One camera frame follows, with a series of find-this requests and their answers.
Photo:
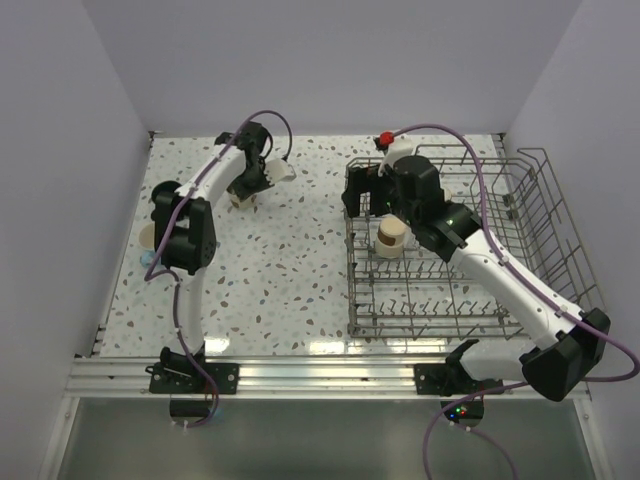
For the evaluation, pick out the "aluminium mounting rail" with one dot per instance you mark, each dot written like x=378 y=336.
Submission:
x=384 y=377

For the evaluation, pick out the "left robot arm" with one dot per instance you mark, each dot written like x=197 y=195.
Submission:
x=185 y=239

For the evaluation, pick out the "dark teal mug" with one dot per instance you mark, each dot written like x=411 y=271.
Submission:
x=164 y=187

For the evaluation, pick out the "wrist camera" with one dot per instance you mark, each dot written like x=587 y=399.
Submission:
x=394 y=147
x=279 y=170

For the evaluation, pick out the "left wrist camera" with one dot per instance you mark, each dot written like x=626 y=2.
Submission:
x=279 y=170

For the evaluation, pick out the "grey wire dish rack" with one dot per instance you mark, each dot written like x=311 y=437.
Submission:
x=417 y=296

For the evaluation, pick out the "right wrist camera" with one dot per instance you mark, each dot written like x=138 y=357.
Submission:
x=394 y=147

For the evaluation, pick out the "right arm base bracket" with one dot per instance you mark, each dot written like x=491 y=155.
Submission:
x=431 y=379

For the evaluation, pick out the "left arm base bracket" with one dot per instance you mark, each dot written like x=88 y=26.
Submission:
x=225 y=375

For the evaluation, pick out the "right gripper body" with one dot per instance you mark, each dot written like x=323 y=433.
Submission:
x=383 y=196

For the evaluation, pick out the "light blue mug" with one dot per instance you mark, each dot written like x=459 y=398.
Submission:
x=146 y=240

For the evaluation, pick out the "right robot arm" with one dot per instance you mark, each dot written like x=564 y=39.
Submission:
x=564 y=342

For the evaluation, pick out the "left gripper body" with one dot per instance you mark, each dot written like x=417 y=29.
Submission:
x=250 y=182

